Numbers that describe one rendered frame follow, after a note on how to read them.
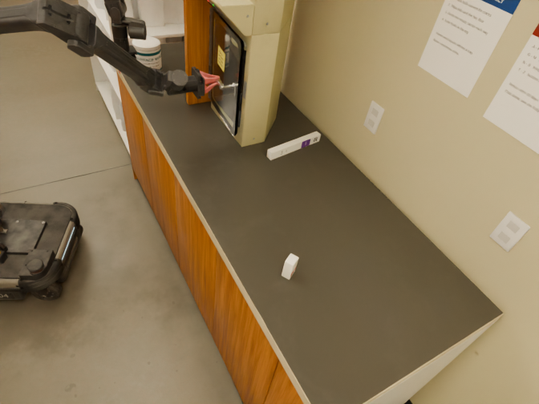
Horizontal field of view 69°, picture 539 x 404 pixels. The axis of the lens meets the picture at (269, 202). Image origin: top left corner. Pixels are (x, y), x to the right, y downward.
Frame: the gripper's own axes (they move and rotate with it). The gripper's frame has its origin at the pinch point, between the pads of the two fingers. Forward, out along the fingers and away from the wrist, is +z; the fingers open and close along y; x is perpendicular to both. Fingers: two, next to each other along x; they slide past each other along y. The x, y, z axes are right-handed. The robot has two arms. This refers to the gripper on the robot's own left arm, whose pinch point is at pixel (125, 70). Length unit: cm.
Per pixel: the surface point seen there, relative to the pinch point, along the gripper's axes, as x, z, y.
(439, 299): -137, 15, 58
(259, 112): -46, 0, 40
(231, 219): -81, 15, 12
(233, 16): -46, -38, 26
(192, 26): -9.0, -20.0, 26.4
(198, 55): -9.0, -7.6, 29.2
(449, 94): -96, -31, 76
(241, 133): -45, 9, 33
